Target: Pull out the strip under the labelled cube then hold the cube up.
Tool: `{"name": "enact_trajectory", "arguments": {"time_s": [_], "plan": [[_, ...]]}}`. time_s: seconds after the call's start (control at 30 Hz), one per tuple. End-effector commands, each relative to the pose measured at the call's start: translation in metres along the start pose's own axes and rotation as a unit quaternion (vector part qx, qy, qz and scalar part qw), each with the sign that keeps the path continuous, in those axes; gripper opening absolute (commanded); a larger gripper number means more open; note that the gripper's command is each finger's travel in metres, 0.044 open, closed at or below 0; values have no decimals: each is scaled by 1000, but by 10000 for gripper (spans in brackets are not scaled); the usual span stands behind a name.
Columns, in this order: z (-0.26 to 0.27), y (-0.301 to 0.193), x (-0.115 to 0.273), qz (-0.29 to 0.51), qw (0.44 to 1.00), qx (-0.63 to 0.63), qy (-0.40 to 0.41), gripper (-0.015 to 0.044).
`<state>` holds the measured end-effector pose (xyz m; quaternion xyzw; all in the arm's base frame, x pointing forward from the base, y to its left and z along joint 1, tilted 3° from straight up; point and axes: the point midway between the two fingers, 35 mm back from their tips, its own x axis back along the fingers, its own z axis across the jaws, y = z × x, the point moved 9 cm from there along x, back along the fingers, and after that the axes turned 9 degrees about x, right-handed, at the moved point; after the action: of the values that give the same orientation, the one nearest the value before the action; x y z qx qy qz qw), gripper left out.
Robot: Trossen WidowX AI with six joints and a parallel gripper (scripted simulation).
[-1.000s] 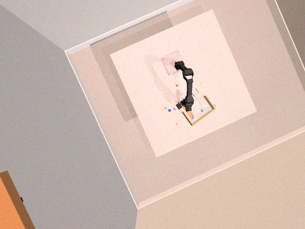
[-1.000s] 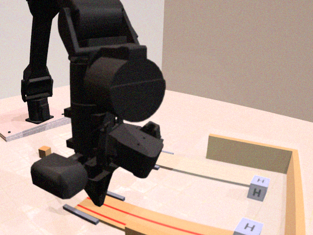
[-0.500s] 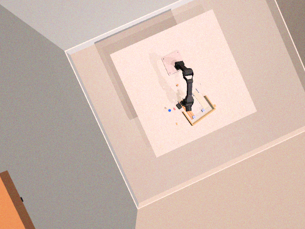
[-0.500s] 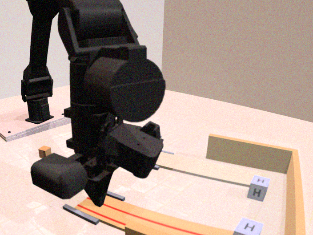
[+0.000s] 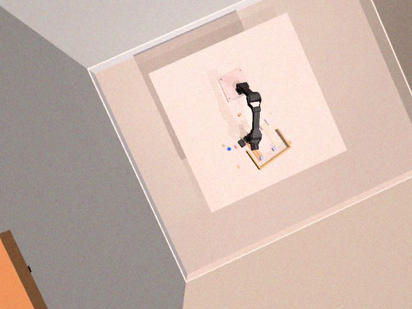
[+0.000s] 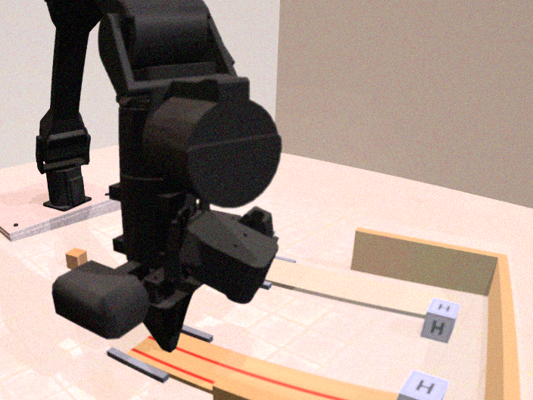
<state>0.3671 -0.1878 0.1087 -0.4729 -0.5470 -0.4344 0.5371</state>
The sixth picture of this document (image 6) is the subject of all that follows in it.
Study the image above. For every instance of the tan cube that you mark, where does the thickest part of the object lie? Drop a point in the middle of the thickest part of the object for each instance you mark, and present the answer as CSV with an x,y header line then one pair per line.
x,y
75,257

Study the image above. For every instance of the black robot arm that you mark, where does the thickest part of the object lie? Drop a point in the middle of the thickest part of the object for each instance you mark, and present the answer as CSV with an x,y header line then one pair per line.
x,y
184,116

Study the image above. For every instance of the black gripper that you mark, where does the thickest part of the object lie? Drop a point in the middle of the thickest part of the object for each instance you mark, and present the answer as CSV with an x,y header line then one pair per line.
x,y
110,302

